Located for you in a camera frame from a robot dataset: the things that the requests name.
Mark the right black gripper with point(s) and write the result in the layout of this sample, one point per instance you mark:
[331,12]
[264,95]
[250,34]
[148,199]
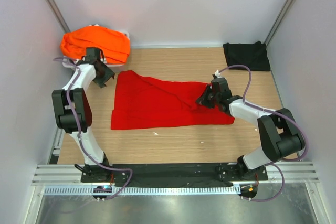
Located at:
[202,100]

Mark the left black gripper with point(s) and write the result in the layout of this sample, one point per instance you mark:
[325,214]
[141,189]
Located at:
[108,75]

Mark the red t-shirt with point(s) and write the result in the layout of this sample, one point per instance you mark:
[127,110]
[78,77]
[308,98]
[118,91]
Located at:
[146,102]

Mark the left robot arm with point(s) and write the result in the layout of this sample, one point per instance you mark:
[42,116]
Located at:
[73,113]

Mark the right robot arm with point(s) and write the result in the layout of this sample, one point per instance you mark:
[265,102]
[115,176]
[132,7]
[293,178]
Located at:
[279,133]

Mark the orange t-shirt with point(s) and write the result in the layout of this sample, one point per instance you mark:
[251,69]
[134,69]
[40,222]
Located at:
[95,44]

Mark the white plastic basket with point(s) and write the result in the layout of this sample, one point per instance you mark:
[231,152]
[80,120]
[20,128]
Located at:
[118,66]

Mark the folded black t-shirt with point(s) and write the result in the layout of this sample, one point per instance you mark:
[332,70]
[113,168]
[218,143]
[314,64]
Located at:
[254,56]

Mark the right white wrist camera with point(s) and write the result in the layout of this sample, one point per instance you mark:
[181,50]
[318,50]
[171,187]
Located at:
[217,74]

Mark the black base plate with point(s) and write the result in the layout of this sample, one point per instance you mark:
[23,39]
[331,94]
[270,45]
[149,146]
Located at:
[197,175]

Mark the slotted cable duct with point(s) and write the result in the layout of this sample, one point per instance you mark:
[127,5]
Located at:
[96,190]

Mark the left corner post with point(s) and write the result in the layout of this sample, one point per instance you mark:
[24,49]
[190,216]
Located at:
[58,15]

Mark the corner post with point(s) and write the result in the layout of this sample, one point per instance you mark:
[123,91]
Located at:
[58,15]
[280,17]

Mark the right corner post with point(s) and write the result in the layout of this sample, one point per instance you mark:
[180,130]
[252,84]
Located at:
[280,17]

